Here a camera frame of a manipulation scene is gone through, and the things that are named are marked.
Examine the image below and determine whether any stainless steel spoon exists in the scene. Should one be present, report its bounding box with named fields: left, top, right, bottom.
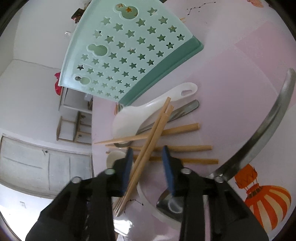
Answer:
left=114, top=99, right=200, bottom=148

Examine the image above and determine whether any white side table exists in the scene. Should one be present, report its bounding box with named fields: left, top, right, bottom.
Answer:
left=58, top=87, right=92, bottom=114

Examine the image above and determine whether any wooden chair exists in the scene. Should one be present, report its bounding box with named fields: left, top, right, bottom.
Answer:
left=56, top=111, right=92, bottom=145

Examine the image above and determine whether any white ceramic spoon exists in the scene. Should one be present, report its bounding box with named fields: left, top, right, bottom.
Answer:
left=106, top=151, right=125, bottom=169

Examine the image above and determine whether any white door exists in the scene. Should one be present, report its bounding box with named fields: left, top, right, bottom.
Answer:
left=1, top=137, right=93, bottom=199

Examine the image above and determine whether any mint green utensil caddy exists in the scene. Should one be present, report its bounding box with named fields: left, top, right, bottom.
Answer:
left=59, top=1, right=203, bottom=106

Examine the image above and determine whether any red plastic bag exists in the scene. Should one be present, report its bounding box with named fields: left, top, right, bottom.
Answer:
left=55, top=72, right=62, bottom=96

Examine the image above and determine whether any steel ladle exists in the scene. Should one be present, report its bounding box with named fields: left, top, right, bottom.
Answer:
left=156, top=68, right=295, bottom=221

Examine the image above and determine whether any white plastic rice paddle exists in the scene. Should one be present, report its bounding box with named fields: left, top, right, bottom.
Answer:
left=111, top=82, right=198, bottom=138

